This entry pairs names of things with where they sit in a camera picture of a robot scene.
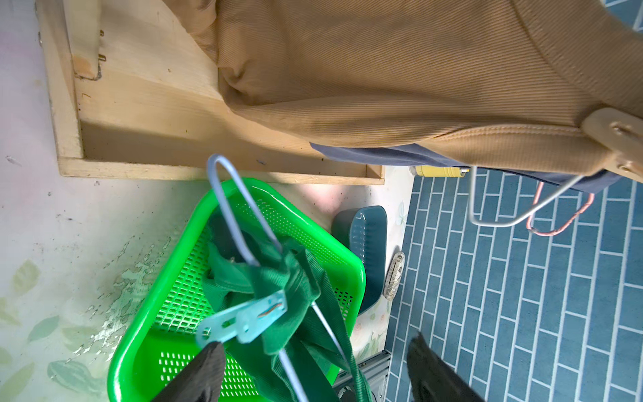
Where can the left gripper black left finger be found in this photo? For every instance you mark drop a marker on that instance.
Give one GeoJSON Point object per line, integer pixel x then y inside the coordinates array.
{"type": "Point", "coordinates": [201, 380]}

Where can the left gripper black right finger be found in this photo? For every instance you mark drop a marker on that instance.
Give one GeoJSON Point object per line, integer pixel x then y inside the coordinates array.
{"type": "Point", "coordinates": [431, 379]}

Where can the green tank top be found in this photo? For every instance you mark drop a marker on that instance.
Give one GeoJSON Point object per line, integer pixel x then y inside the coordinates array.
{"type": "Point", "coordinates": [281, 296]}

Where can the teal clothespin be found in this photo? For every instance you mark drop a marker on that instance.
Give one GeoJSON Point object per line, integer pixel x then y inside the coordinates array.
{"type": "Point", "coordinates": [245, 322]}

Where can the dark grey tank top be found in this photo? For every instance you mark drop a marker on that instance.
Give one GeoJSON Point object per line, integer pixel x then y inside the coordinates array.
{"type": "Point", "coordinates": [415, 155]}

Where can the tan tank top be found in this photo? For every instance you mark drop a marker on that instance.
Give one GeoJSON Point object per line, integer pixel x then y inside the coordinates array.
{"type": "Point", "coordinates": [495, 84]}

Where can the green plastic basket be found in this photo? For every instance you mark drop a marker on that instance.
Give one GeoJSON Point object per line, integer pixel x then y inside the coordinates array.
{"type": "Point", "coordinates": [161, 339]}

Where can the dark teal plastic tray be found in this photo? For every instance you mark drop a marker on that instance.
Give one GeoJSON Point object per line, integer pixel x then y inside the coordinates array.
{"type": "Point", "coordinates": [364, 232]}

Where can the yellow clothespin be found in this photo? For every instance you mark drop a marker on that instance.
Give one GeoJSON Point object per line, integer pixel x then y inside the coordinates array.
{"type": "Point", "coordinates": [437, 172]}

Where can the wooden clothes rack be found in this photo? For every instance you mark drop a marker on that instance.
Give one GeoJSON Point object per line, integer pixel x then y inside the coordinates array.
{"type": "Point", "coordinates": [133, 97]}

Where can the tan clothespin on strap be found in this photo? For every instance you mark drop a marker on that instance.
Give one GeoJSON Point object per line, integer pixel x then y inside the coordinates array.
{"type": "Point", "coordinates": [621, 133]}

